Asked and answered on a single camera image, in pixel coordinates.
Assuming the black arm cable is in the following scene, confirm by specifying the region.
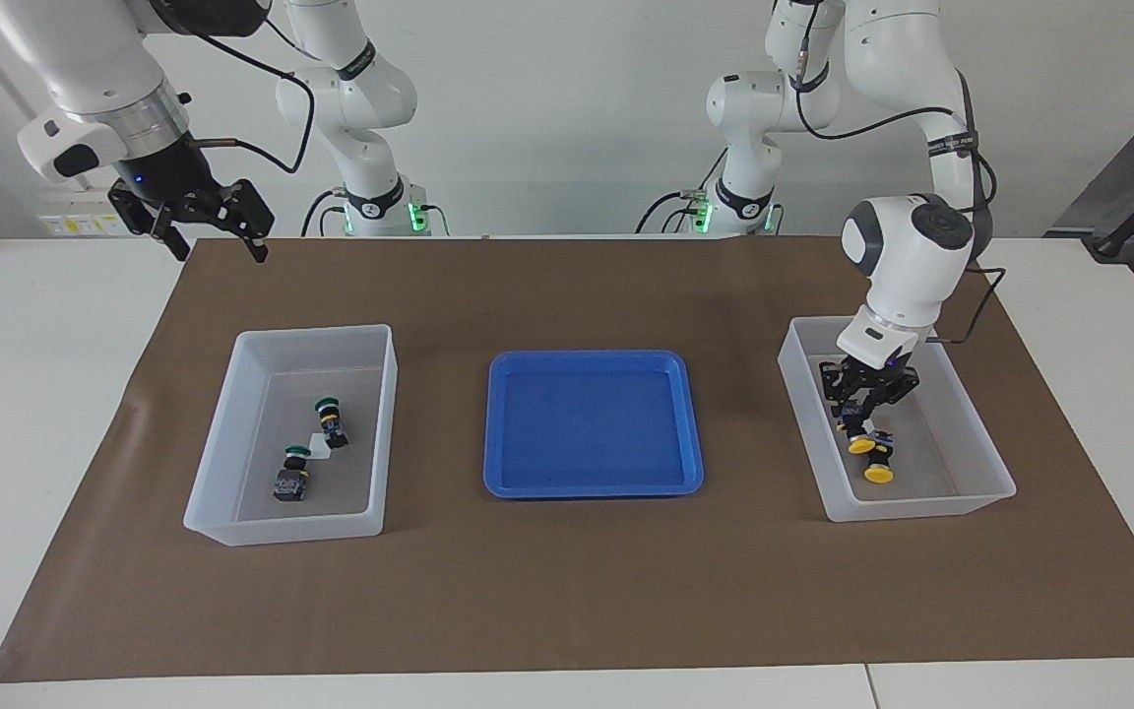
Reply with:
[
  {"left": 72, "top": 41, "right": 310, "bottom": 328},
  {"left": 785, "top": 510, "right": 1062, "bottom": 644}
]
[
  {"left": 791, "top": 39, "right": 1006, "bottom": 346},
  {"left": 183, "top": 25, "right": 317, "bottom": 176}
]

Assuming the white wall socket box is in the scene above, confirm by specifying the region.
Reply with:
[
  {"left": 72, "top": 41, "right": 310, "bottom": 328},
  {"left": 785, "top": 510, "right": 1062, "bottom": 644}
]
[{"left": 35, "top": 192, "right": 150, "bottom": 237}]

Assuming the blue plastic tray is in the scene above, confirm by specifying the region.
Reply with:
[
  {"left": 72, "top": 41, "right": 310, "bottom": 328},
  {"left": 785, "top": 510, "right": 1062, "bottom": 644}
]
[{"left": 483, "top": 350, "right": 706, "bottom": 500}]

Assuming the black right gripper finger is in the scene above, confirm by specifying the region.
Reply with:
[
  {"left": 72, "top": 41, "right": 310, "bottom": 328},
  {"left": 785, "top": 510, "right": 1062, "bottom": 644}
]
[
  {"left": 201, "top": 180, "right": 276, "bottom": 263},
  {"left": 109, "top": 183, "right": 191, "bottom": 262}
]

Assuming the translucent white plastic box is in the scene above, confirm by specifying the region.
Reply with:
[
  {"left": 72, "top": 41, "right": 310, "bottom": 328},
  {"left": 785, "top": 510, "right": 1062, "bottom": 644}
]
[
  {"left": 183, "top": 324, "right": 399, "bottom": 548},
  {"left": 778, "top": 313, "right": 1018, "bottom": 523}
]

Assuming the black right base cable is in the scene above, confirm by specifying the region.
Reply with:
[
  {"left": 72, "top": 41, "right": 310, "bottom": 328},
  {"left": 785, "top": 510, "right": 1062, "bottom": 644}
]
[{"left": 299, "top": 187, "right": 347, "bottom": 237}]

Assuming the black left base cable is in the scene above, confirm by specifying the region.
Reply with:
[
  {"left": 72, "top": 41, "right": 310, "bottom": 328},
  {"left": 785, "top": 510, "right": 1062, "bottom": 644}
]
[{"left": 636, "top": 148, "right": 725, "bottom": 234}]

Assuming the black base cable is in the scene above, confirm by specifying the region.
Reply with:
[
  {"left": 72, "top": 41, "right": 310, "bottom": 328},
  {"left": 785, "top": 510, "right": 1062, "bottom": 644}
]
[
  {"left": 636, "top": 148, "right": 725, "bottom": 234},
  {"left": 299, "top": 187, "right": 347, "bottom": 237}
]

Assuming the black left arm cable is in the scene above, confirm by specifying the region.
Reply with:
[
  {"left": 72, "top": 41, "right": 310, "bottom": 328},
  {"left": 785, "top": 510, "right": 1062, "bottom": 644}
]
[{"left": 791, "top": 39, "right": 1006, "bottom": 346}]

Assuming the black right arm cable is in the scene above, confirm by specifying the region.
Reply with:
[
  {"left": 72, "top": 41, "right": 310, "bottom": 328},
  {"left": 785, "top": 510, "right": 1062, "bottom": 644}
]
[{"left": 183, "top": 25, "right": 317, "bottom": 176}]

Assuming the brown paper table mat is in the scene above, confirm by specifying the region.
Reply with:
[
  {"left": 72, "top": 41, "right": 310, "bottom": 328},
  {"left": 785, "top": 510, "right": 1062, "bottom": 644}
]
[{"left": 0, "top": 234, "right": 1134, "bottom": 684}]

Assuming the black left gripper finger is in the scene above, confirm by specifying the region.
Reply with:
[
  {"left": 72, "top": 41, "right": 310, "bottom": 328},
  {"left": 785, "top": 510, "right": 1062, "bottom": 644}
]
[
  {"left": 823, "top": 384, "right": 858, "bottom": 431},
  {"left": 870, "top": 387, "right": 917, "bottom": 426}
]

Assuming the green push button switch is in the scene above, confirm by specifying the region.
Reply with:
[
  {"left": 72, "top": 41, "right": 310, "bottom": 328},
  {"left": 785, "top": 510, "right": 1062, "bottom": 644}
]
[
  {"left": 273, "top": 445, "right": 314, "bottom": 503},
  {"left": 313, "top": 396, "right": 351, "bottom": 451}
]

